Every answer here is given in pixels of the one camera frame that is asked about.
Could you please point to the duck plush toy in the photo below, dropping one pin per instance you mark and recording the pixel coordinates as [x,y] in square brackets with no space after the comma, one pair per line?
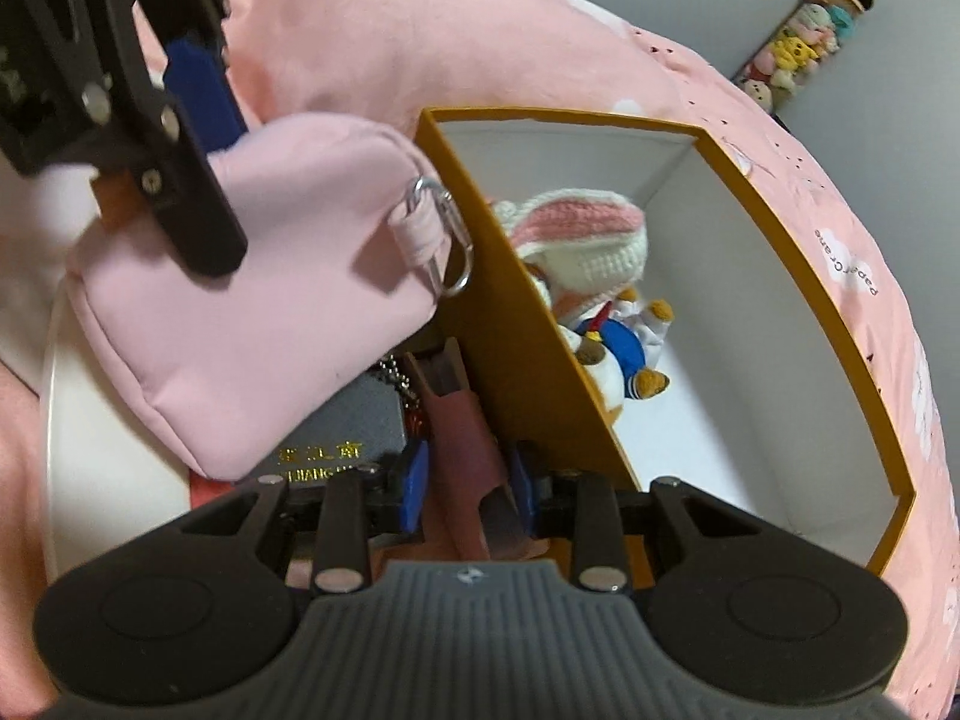
[619,349]

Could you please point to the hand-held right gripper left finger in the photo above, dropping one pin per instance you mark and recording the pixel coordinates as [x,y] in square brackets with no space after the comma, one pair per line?
[416,487]

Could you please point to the hanging row of plush toys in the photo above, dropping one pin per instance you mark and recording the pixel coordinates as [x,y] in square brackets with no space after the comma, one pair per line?
[810,37]

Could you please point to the white pink crochet bunny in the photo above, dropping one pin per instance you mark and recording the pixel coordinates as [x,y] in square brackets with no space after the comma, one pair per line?
[592,255]

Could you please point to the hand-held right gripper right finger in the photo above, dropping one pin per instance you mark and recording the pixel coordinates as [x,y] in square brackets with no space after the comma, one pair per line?
[523,491]

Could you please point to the dusty pink leather case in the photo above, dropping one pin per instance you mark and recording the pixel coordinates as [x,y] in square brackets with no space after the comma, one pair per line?
[469,457]

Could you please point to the orange cardboard box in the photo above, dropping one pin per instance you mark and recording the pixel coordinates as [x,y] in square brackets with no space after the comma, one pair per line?
[510,330]

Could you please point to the grey gift box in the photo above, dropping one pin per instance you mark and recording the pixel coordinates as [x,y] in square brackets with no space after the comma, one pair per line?
[337,420]

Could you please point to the pink fabric pouch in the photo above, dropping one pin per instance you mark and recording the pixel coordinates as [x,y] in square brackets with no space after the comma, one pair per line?
[285,277]

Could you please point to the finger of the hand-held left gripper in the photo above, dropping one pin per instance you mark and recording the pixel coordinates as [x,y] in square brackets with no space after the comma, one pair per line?
[199,90]
[195,217]

